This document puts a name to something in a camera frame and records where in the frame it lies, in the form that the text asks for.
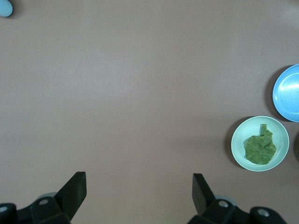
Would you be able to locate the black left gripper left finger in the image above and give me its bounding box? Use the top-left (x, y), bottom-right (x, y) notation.
top-left (0, 172), bottom-right (87, 224)

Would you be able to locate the light green round plate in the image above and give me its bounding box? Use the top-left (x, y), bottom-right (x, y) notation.
top-left (231, 116), bottom-right (290, 172)

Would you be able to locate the green lettuce leaf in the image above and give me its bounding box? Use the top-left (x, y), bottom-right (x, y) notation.
top-left (243, 123), bottom-right (278, 165)

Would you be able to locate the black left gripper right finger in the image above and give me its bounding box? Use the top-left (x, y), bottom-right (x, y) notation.
top-left (188, 173), bottom-right (287, 224)

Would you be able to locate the blue round plate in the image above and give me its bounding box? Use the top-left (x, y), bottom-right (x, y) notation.
top-left (272, 63), bottom-right (299, 123)

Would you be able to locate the light blue rounded object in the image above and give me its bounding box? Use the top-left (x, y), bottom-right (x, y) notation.
top-left (0, 0), bottom-right (14, 18)

